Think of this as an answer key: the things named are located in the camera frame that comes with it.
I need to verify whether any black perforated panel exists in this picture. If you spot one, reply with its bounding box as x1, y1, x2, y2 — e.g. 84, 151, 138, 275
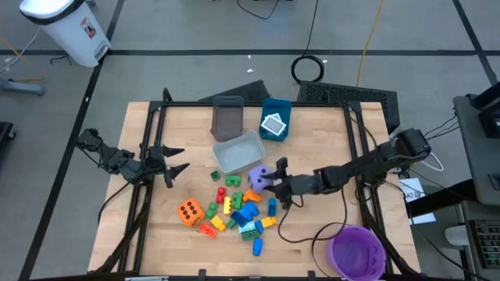
297, 80, 401, 134

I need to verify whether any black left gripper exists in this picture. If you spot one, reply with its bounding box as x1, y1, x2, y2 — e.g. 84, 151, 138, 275
139, 144, 191, 190

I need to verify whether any teal plastic bin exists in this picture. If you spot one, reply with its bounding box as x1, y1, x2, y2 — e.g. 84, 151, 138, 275
259, 98, 293, 142

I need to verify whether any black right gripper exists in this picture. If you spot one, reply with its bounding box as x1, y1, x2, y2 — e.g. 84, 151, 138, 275
262, 156, 327, 212

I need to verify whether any purple foam die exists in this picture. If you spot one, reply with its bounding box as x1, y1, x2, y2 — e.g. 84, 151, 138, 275
248, 165, 274, 194

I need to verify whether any long yellow cable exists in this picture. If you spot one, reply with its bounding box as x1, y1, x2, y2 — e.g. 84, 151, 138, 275
355, 0, 387, 87

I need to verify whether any black floor cable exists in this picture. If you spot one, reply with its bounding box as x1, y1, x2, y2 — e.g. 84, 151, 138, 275
236, 0, 280, 20

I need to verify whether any white playing cards box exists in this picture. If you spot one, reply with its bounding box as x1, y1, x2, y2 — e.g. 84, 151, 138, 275
260, 116, 288, 137

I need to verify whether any white printed paper sheet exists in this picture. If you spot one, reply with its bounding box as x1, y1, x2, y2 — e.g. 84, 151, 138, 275
398, 177, 426, 203

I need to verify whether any dark grey plastic bin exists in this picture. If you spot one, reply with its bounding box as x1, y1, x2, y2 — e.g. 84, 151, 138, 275
209, 95, 245, 142

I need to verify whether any black floor object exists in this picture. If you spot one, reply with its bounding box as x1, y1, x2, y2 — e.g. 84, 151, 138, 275
0, 121, 16, 142

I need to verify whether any purple plastic bucket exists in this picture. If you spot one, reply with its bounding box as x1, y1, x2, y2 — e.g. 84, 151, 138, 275
311, 222, 388, 281

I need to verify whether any black keyboard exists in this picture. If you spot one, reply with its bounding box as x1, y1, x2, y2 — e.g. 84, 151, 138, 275
467, 219, 500, 270

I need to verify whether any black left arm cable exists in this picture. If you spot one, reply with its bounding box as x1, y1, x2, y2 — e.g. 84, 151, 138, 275
96, 181, 132, 226

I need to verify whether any black desk device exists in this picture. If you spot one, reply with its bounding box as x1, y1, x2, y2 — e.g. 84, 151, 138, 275
478, 108, 500, 138

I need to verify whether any orange foam die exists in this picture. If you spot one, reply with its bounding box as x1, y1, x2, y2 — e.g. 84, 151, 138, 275
176, 197, 206, 227

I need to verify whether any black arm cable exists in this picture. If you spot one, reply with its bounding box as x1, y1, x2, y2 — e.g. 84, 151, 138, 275
96, 181, 132, 226
277, 183, 351, 245

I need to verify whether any light grey plastic bin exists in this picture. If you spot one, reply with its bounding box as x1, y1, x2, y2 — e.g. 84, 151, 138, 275
212, 129, 267, 176

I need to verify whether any black flat panel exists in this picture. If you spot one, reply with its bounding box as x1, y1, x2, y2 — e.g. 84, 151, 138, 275
198, 79, 272, 103

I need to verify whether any grey stand foot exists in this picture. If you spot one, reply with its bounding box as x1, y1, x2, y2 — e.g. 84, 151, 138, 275
0, 76, 47, 97

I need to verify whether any grey side desk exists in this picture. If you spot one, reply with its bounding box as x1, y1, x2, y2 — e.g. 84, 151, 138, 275
456, 201, 500, 281

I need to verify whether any long black cable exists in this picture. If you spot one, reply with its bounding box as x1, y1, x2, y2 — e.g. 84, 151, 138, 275
290, 0, 326, 84

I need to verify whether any white rounded device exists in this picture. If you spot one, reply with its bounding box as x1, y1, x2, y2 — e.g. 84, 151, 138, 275
445, 225, 470, 247

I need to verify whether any white floor cable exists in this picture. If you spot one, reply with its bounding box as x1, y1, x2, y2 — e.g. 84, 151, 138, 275
0, 27, 42, 75

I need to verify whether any large blue stepped brick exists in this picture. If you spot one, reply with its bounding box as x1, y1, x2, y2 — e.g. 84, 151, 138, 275
238, 201, 260, 222

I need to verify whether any orange single-stud brick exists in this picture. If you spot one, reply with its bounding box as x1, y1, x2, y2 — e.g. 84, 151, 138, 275
242, 189, 263, 204

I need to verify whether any white pedal trash can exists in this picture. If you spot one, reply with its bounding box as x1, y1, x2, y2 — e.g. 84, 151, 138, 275
19, 0, 112, 69

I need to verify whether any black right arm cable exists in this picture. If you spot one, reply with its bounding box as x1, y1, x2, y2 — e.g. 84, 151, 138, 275
277, 183, 351, 245

